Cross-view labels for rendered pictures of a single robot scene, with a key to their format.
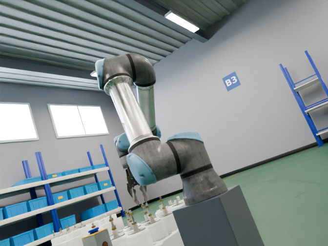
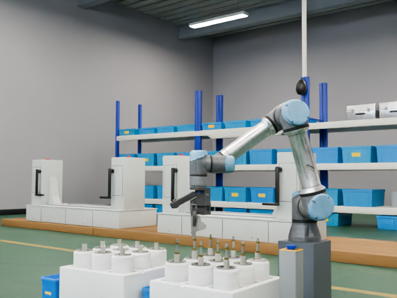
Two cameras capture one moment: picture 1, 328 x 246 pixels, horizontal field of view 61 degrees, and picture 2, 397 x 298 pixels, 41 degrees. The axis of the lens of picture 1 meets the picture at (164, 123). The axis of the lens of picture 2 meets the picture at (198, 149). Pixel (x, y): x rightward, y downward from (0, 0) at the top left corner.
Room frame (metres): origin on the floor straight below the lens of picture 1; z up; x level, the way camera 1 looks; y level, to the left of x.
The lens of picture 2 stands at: (1.18, 2.45, 0.58)
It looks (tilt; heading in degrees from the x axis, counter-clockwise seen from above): 3 degrees up; 277
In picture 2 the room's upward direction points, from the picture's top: straight up
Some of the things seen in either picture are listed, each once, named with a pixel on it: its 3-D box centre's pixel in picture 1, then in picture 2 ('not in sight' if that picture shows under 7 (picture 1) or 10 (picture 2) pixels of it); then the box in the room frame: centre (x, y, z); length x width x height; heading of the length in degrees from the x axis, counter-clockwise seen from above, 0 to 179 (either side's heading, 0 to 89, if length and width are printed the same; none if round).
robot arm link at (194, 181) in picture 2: (128, 160); (198, 181); (1.44, 0.24, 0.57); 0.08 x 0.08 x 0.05
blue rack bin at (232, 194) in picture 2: not in sight; (244, 194); (1.40, -5.35, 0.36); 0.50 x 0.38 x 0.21; 58
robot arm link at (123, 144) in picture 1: (128, 141); (220, 164); (1.34, 0.20, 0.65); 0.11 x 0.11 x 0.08; 18
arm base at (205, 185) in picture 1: (200, 183); (304, 229); (0.97, -0.05, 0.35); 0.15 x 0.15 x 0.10
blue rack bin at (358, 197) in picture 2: not in sight; (364, 197); (-0.14, -4.39, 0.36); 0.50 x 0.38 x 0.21; 60
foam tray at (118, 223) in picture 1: (104, 230); not in sight; (4.01, 1.30, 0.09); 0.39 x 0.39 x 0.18; 61
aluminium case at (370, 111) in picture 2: not in sight; (367, 113); (-0.18, -4.35, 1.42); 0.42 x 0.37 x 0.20; 56
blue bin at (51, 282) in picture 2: not in sight; (71, 285); (2.08, -0.04, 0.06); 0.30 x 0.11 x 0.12; 63
